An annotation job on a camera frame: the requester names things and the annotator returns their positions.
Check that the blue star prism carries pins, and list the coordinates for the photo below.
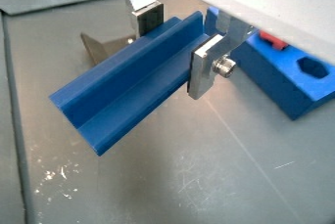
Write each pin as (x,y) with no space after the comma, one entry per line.
(109,99)

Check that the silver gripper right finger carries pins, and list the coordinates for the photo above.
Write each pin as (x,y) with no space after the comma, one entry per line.
(210,57)

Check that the red pentagon prism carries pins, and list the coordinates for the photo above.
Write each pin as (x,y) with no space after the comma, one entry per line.
(276,43)

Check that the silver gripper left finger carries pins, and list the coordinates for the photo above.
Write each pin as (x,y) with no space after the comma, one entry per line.
(146,14)

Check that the blue shape sorter base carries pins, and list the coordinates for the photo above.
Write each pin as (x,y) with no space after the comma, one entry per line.
(296,79)

